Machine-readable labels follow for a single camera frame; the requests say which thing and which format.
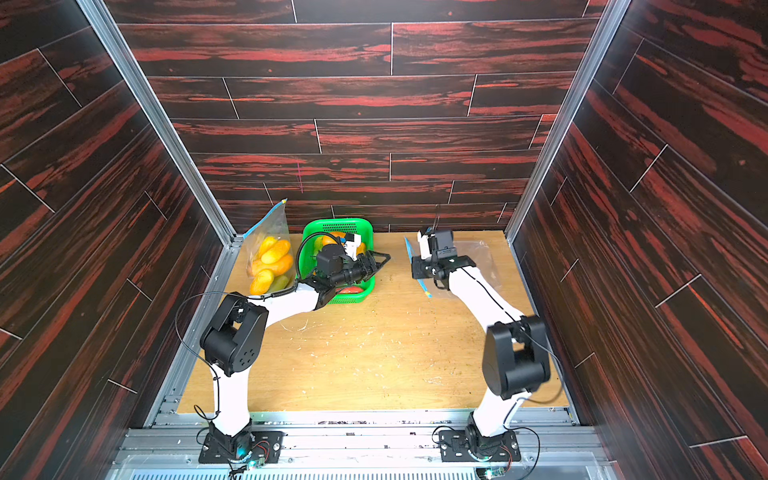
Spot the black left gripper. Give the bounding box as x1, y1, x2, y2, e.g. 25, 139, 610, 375
329, 252, 390, 291

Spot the green yellow mango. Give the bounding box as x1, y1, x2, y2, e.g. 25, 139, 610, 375
268, 275, 292, 293

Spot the clear zip-top bag blue zipper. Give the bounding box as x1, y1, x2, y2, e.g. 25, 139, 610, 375
244, 200, 296, 296

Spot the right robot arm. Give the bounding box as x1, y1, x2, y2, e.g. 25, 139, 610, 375
411, 228, 551, 440

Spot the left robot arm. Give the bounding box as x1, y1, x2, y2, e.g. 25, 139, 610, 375
200, 244, 391, 461

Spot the red mango bottom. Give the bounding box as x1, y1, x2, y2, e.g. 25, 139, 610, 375
338, 286, 364, 295

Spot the green plastic basket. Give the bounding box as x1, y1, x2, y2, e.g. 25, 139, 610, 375
298, 218, 376, 304

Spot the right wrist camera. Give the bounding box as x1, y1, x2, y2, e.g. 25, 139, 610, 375
417, 232, 433, 260

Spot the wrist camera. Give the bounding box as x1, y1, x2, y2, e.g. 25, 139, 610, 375
339, 233, 363, 260
417, 232, 433, 260

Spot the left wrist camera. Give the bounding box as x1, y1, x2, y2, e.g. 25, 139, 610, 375
339, 233, 363, 260

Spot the aluminium front rail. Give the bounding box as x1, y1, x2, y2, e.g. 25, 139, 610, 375
106, 409, 619, 479

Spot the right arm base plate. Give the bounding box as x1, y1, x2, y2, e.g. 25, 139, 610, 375
431, 425, 521, 463

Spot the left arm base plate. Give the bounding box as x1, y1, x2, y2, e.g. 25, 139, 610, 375
198, 429, 285, 467

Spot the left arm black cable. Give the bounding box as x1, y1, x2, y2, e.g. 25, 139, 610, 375
173, 230, 337, 421

